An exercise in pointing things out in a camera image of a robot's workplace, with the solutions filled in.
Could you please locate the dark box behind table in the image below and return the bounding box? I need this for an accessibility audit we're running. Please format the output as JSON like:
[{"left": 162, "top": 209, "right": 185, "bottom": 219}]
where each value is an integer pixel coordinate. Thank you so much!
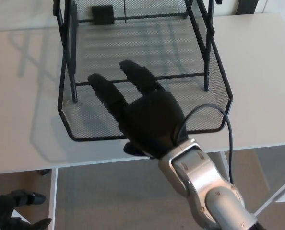
[{"left": 237, "top": 0, "right": 258, "bottom": 14}]

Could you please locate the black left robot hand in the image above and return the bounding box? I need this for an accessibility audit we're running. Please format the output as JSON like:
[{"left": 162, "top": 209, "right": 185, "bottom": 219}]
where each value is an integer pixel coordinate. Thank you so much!
[{"left": 0, "top": 189, "right": 53, "bottom": 230}]

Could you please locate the black square label plate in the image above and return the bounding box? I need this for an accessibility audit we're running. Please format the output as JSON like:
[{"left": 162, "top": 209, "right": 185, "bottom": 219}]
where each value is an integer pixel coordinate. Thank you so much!
[{"left": 91, "top": 5, "right": 115, "bottom": 26}]

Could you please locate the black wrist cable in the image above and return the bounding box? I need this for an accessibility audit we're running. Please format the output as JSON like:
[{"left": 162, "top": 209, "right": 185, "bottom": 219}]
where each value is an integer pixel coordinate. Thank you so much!
[{"left": 175, "top": 103, "right": 236, "bottom": 185}]

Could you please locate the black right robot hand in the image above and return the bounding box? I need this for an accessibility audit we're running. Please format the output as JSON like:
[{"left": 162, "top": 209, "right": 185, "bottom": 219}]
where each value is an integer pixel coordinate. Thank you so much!
[{"left": 87, "top": 59, "right": 190, "bottom": 161}]

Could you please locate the white table leg frame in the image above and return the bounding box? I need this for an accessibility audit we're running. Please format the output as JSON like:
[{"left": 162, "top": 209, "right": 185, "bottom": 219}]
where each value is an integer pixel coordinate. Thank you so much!
[
  {"left": 0, "top": 167, "right": 59, "bottom": 230},
  {"left": 214, "top": 150, "right": 285, "bottom": 216}
]

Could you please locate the black mesh sliding tray layer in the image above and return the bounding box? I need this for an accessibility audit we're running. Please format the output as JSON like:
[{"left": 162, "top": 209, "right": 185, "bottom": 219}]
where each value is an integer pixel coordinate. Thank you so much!
[{"left": 57, "top": 13, "right": 234, "bottom": 143}]

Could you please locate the black metal file tray frame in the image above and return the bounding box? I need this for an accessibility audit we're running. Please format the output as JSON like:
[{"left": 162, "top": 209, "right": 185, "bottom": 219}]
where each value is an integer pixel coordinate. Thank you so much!
[{"left": 52, "top": 0, "right": 216, "bottom": 104}]

